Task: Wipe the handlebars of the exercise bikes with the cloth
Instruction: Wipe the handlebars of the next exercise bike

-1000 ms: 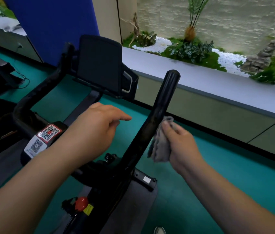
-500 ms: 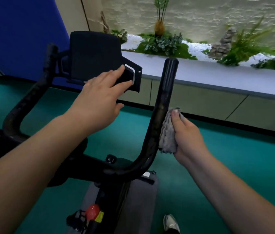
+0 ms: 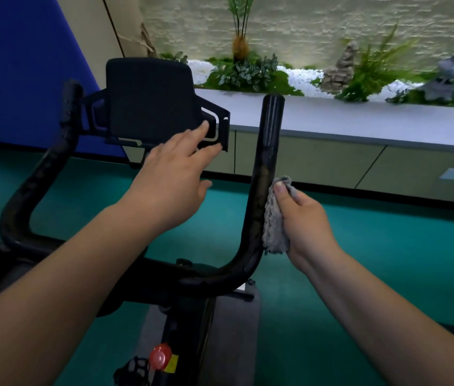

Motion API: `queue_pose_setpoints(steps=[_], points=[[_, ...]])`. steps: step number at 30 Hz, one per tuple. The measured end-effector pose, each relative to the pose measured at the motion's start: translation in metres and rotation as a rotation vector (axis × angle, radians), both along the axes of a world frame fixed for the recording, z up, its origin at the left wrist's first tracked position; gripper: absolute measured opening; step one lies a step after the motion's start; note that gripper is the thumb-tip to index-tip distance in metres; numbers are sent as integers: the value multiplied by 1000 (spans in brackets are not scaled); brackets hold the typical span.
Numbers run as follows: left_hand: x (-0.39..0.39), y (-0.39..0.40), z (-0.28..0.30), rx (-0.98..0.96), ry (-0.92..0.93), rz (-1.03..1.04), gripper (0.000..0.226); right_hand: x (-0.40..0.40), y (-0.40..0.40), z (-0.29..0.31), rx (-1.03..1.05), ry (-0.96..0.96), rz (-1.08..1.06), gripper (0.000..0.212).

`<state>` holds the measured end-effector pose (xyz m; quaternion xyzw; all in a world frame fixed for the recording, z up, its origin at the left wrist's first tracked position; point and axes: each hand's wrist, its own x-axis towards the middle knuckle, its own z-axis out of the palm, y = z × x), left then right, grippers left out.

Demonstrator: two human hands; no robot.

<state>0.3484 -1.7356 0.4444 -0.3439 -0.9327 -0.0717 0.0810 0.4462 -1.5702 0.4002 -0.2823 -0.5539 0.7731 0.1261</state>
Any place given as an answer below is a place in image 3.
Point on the white pebble path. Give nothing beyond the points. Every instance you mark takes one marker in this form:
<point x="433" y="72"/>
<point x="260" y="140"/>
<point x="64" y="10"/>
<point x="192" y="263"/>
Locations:
<point x="299" y="80"/>

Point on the green moss bed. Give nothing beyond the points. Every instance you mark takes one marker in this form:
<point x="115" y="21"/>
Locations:
<point x="287" y="88"/>

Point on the person's right forearm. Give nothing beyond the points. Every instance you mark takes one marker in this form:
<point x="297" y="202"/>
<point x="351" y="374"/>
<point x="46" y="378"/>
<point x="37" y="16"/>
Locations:
<point x="392" y="329"/>

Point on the blue padded column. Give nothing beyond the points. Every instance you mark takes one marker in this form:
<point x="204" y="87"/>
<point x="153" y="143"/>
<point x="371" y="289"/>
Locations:
<point x="21" y="68"/>

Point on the light green fern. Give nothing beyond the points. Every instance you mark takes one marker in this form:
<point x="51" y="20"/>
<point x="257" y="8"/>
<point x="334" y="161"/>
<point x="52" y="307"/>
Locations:
<point x="372" y="72"/>

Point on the grey stacked rock sculpture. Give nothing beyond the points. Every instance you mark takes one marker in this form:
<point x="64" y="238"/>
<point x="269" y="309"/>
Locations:
<point x="339" y="72"/>

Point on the grey cleaning cloth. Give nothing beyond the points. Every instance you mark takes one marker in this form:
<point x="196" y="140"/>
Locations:
<point x="273" y="229"/>

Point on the black tablet holder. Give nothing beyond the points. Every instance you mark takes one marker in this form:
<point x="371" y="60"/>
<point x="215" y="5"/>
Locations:
<point x="150" y="96"/>

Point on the person's left hand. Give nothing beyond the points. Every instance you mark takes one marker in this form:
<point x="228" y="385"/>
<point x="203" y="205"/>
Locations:
<point x="170" y="188"/>

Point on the white wall outlet plate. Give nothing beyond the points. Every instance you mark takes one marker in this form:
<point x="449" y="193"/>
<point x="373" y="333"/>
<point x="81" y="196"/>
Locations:
<point x="451" y="174"/>

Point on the grey stone pagoda lantern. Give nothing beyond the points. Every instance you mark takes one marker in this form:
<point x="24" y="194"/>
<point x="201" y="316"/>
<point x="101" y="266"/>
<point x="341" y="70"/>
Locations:
<point x="444" y="84"/>

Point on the dry brown branch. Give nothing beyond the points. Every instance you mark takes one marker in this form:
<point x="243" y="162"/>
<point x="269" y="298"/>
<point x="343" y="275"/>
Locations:
<point x="146" y="42"/>

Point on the person's left forearm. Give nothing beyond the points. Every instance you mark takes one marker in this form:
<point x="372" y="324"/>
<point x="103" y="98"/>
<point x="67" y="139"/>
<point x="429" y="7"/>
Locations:
<point x="50" y="301"/>

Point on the grey-topped beige cabinet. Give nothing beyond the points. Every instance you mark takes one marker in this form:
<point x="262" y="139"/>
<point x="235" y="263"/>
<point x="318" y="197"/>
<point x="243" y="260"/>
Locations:
<point x="351" y="120"/>

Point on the low green leafy plant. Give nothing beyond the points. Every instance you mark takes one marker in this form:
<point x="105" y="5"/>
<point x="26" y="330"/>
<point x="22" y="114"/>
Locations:
<point x="174" y="57"/>

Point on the grey floor mat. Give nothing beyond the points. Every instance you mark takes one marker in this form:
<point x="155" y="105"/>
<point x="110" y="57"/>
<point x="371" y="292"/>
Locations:
<point x="235" y="341"/>

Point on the tall plant with orange tuft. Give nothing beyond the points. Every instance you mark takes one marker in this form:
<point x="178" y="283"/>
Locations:
<point x="240" y="48"/>

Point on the variegated leaf plant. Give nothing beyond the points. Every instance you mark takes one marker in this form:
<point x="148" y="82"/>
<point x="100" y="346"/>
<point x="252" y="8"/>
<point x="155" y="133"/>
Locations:
<point x="247" y="74"/>

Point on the person's right hand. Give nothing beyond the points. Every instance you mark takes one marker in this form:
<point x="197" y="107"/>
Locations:
<point x="307" y="233"/>

